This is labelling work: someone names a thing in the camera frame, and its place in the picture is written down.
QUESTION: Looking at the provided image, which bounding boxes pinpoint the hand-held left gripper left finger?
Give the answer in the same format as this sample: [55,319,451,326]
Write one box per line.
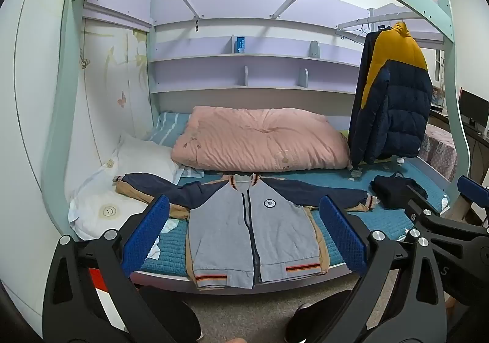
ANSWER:
[43,195,180,343]

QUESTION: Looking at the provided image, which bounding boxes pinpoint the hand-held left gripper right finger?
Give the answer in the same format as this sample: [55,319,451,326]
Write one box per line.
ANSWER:
[319,195,447,343]

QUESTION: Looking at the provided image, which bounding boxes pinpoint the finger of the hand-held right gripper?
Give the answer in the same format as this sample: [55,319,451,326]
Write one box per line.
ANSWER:
[456,175,489,210]
[406,198,489,248]

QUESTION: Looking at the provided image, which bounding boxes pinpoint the grey navy baseball jacket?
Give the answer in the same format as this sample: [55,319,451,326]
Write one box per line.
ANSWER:
[122,173,379,290]

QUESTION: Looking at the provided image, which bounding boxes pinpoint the dark folded clothes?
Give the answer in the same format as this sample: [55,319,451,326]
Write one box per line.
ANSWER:
[370,172,429,210]

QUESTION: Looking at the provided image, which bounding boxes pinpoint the dark desk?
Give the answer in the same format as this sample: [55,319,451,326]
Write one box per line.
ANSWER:
[428,106,489,214]

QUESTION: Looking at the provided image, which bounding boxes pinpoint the floral pink cover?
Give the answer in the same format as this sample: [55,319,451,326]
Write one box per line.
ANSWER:
[418,123,458,181]

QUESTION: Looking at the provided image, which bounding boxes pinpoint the white smiley print pillow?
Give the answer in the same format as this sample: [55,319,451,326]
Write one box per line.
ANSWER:
[68,165,161,240]

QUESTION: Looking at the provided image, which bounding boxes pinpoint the red box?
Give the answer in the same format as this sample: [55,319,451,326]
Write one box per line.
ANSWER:
[87,268,115,328]

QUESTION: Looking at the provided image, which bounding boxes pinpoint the black monitor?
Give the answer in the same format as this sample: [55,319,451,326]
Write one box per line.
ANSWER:
[458,89,489,127]

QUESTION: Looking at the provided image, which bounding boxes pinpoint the striped blue sheet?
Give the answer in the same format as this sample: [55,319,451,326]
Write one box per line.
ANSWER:
[147,111,192,147]

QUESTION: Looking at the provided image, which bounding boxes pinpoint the navy yellow puffer jacket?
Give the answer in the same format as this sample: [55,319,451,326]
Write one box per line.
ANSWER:
[348,21,434,168]

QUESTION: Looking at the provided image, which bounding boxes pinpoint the pink quilt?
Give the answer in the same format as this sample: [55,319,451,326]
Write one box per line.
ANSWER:
[171,105,351,172]

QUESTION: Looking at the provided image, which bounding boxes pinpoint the white decorated wardrobe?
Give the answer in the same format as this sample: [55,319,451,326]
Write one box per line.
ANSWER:
[82,18,153,175]

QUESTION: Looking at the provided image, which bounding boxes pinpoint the lilac wall shelf unit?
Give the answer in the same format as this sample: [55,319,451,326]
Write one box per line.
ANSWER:
[149,0,367,95]

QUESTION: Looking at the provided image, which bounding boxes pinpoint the white clothes rail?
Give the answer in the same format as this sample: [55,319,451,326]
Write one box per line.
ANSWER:
[336,14,413,46]

